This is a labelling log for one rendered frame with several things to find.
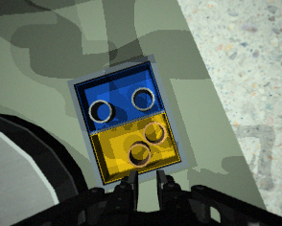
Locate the grey round turntable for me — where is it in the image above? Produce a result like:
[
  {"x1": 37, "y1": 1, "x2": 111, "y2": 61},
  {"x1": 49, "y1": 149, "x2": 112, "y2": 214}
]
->
[{"x1": 0, "y1": 114, "x2": 88, "y2": 226}]

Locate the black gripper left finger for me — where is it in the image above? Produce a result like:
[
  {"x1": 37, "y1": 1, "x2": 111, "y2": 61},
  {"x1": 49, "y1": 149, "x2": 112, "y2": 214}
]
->
[{"x1": 11, "y1": 170, "x2": 139, "y2": 226}]

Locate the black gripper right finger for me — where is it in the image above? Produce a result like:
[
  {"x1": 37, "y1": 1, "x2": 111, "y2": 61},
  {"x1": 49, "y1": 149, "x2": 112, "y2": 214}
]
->
[{"x1": 156, "y1": 169, "x2": 282, "y2": 226}]

